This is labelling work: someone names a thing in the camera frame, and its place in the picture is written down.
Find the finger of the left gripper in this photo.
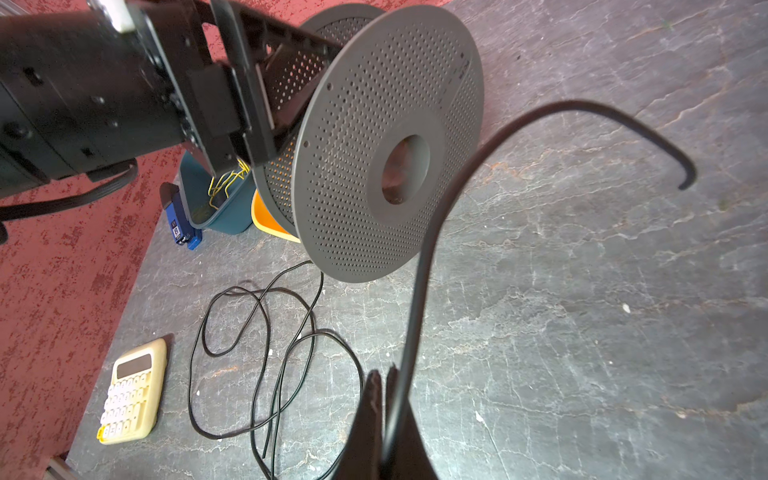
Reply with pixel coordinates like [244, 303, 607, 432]
[248, 7, 342, 135]

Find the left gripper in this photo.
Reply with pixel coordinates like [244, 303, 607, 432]
[1, 1, 277, 196]

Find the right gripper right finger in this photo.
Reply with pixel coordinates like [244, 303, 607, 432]
[383, 365, 439, 480]

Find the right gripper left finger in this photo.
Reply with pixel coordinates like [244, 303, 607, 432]
[332, 370, 383, 480]

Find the grey perforated cable spool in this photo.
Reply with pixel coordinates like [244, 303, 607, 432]
[254, 4, 484, 283]

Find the black cable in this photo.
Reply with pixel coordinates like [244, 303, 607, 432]
[187, 98, 698, 480]

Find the teal plastic bin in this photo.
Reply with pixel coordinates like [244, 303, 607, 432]
[179, 152, 256, 235]

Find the yellow plastic bin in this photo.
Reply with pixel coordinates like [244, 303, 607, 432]
[251, 191, 300, 243]

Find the yellow calculator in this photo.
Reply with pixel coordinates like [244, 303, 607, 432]
[97, 338, 168, 445]

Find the yellow wire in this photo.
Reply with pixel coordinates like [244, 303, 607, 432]
[206, 158, 252, 211]

